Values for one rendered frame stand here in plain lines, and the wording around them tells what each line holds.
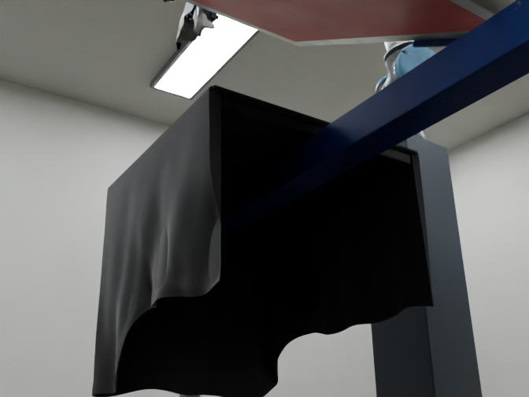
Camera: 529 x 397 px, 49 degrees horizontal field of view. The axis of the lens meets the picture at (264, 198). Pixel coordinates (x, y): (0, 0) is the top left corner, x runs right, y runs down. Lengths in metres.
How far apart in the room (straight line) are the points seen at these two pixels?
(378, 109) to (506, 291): 4.59
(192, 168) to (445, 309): 0.84
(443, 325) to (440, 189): 0.37
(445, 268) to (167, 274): 0.84
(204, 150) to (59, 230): 3.82
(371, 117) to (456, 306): 0.79
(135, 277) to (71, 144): 3.88
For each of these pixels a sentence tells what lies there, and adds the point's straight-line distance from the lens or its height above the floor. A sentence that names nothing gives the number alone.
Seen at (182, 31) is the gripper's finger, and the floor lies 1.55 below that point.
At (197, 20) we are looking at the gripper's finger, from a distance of 1.69.
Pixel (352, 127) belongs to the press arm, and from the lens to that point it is 0.90.
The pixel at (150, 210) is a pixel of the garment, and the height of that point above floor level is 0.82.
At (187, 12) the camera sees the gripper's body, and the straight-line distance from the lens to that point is 1.77.
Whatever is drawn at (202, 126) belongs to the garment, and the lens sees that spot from 0.89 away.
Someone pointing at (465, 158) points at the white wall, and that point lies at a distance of 5.91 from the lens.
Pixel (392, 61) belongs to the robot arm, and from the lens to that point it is 1.67.
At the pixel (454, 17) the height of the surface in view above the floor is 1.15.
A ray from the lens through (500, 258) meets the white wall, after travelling 5.46.
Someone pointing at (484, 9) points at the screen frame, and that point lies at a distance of 1.08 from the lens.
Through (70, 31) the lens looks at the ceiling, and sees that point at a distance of 4.34.
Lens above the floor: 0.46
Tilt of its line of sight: 22 degrees up
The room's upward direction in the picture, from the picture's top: 1 degrees counter-clockwise
